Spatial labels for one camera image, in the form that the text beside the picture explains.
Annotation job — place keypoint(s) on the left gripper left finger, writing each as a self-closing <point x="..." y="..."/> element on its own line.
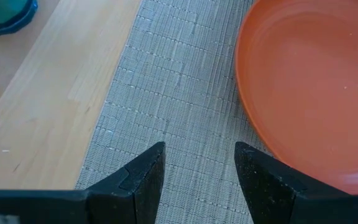
<point x="141" y="186"/>

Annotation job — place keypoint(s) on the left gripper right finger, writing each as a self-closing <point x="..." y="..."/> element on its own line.
<point x="269" y="193"/>

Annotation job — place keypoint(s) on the orange plate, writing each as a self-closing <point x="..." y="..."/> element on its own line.
<point x="306" y="77"/>

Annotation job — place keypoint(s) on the blue translucent tumbler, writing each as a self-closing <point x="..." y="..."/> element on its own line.
<point x="2" y="12"/>

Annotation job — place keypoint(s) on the grey woven placemat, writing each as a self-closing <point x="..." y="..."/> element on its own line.
<point x="172" y="77"/>

